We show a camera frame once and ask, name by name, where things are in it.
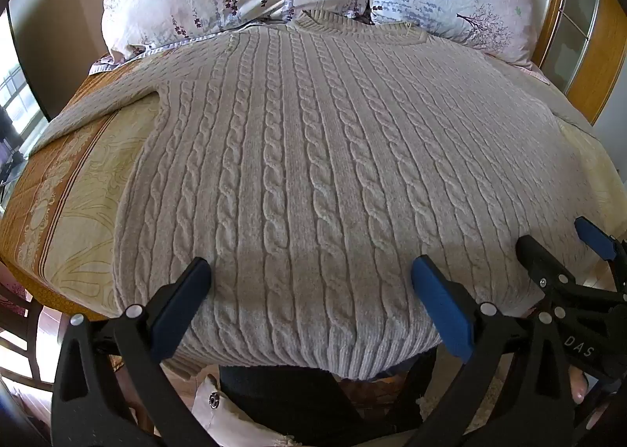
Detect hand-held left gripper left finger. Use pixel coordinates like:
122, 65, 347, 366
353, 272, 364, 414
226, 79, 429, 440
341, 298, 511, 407
50, 257, 221, 447

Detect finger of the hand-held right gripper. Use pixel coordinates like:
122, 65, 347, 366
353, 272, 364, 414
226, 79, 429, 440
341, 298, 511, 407
516, 234, 577, 311
574, 216, 627, 303

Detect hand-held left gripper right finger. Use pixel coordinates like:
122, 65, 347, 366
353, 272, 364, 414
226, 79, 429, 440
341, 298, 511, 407
410, 255, 577, 447

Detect beige cable-knit sweater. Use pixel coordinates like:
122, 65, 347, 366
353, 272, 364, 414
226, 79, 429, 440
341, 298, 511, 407
27, 9, 609, 382

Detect person's right hand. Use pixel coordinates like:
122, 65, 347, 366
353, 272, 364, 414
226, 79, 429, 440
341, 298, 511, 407
568, 365, 591, 405

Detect white jacket with snap button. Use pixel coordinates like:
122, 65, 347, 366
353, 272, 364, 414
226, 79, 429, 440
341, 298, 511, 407
191, 373, 295, 447

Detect black pants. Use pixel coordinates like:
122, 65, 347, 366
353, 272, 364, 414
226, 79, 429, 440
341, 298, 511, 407
218, 349, 438, 447

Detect yellow patterned bedspread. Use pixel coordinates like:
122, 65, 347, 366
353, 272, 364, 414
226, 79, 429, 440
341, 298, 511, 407
0, 60, 627, 326

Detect dark wooden chair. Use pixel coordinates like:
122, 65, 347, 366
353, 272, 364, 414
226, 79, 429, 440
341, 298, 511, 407
0, 261, 56, 400

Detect wooden headboard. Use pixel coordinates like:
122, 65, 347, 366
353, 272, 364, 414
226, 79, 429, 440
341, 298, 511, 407
509, 0, 627, 127

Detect window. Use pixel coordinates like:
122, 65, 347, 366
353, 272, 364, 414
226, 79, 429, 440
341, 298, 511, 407
0, 11, 36, 193

